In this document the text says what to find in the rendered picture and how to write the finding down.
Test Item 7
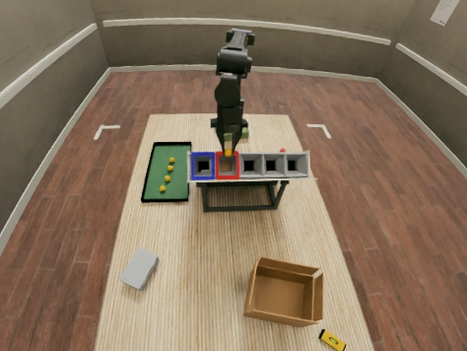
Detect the yellow pocket level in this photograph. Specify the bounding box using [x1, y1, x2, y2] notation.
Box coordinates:
[318, 329, 347, 351]

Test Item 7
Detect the brown cardboard box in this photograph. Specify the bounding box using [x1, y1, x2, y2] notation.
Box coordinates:
[243, 256, 324, 327]

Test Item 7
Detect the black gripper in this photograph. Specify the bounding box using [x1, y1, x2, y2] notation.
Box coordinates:
[210, 118, 248, 156]

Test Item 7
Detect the blue square funnel rim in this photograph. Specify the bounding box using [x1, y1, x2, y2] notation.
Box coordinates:
[191, 152, 215, 180]

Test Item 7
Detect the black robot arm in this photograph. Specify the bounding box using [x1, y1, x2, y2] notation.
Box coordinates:
[214, 29, 255, 133]

